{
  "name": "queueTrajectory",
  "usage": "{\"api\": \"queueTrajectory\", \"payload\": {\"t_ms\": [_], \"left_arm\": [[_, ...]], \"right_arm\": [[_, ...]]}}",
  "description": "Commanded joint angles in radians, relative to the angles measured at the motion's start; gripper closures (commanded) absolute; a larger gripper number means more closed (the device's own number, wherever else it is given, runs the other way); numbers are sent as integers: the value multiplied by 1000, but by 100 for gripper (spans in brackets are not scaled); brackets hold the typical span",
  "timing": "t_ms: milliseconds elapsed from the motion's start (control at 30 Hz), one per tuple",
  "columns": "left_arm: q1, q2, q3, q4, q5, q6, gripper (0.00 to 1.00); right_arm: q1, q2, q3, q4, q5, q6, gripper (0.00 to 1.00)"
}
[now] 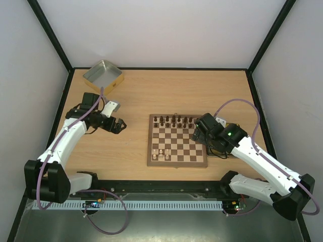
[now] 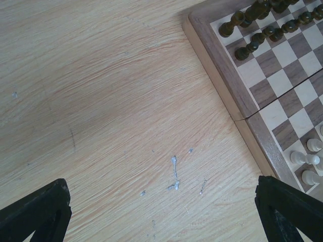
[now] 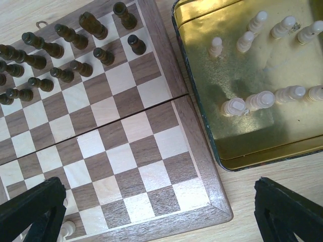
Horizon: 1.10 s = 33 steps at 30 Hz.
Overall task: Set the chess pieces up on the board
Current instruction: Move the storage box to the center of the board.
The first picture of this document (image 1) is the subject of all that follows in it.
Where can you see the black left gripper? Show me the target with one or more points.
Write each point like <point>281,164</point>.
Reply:
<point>117,129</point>

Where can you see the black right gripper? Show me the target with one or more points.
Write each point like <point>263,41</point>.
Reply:
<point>199,136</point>

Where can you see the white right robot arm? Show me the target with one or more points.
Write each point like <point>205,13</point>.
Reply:
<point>286,191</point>

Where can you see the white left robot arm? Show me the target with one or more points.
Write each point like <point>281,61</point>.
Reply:
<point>45,177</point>

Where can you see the dark chess pieces row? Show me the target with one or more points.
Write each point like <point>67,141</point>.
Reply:
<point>180,121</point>

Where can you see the wooden chess board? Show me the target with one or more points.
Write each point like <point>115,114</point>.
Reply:
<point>183,151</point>

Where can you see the gold tin lid tray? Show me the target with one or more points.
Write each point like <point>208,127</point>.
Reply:
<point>222,140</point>

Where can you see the empty gold tin box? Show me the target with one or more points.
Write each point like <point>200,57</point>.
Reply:
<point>104,74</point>

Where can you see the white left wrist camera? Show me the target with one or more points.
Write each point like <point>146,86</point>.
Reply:
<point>110,107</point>

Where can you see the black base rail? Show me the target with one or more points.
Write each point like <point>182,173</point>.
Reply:
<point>207,189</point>

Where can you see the white slotted cable duct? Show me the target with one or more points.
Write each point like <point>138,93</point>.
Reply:
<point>139,205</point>

